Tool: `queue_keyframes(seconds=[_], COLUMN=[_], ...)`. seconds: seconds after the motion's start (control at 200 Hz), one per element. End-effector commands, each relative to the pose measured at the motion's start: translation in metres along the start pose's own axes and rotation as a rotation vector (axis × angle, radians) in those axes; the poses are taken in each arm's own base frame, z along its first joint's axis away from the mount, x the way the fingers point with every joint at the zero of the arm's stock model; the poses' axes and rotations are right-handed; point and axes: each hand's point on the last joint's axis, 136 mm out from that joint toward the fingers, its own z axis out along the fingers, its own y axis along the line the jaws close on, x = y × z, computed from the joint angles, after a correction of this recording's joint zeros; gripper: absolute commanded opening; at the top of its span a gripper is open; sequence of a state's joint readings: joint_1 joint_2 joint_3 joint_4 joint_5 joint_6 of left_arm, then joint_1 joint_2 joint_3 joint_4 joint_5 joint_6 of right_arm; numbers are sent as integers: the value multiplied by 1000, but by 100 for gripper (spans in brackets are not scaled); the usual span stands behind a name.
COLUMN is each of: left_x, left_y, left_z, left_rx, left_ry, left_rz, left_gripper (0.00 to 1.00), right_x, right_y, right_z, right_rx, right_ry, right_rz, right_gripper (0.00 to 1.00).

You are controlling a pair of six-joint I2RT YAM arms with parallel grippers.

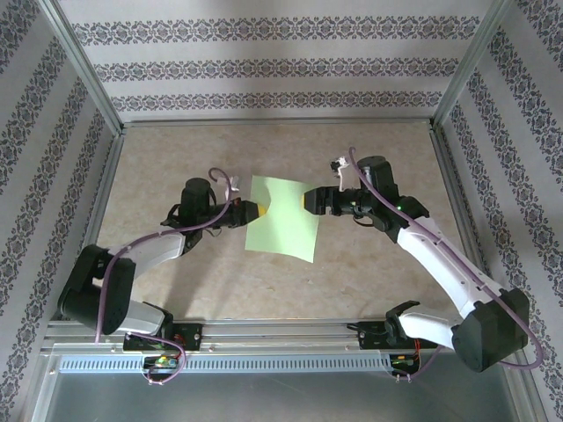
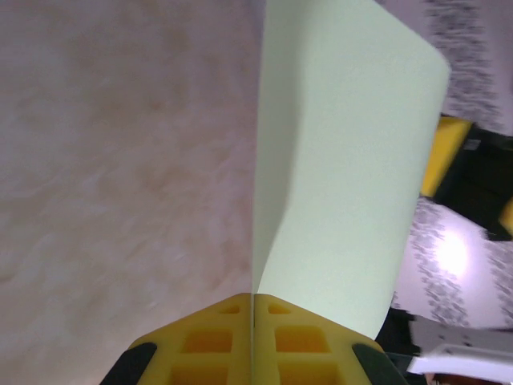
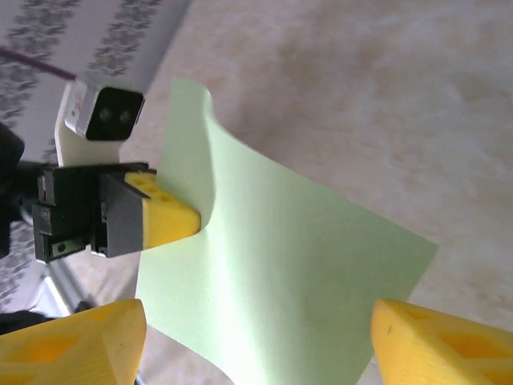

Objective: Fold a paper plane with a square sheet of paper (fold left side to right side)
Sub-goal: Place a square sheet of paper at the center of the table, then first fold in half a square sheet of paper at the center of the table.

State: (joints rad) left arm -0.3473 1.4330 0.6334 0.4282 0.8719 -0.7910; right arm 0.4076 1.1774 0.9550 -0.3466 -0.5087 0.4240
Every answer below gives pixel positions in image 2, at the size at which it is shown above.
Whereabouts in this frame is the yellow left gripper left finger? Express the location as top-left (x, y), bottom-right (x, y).
top-left (99, 292), bottom-right (255, 385)

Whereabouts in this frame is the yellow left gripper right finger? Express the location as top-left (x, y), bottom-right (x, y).
top-left (253, 293), bottom-right (410, 385)

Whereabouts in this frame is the light green paper sheet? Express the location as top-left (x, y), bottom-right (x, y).
top-left (251, 0), bottom-right (453, 342)

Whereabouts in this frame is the aluminium right side rail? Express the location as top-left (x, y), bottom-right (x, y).
top-left (406, 314), bottom-right (513, 380)

